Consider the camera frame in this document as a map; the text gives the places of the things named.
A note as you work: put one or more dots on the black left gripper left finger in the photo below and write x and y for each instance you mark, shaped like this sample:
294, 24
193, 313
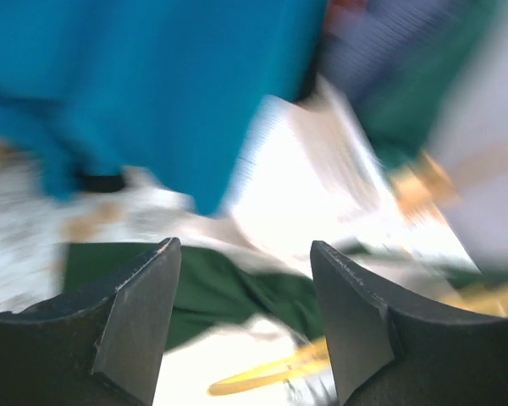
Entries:
100, 344

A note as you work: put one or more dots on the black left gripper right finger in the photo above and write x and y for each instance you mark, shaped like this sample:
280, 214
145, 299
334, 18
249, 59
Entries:
390, 346

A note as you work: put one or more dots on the green and white t shirt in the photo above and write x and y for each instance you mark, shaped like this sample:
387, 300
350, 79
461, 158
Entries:
212, 289

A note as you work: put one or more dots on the yellow plastic hanger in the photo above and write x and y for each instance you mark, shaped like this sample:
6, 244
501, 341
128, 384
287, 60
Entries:
314, 357

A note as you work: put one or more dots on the blue t shirt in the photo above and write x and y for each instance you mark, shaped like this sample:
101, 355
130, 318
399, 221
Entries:
91, 87

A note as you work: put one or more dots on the floral table cloth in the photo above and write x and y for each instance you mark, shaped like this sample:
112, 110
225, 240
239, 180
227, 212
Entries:
34, 228

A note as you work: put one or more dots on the wooden clothes rack right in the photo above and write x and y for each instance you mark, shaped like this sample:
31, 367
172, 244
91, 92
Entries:
425, 185

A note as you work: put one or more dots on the white plastic basket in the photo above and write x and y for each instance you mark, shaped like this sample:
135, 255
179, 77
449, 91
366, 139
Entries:
307, 172

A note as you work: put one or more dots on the teal green shorts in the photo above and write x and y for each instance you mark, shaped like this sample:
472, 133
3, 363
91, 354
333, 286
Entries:
398, 116

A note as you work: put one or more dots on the blue checkered shorts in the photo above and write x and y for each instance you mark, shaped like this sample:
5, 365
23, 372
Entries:
363, 47

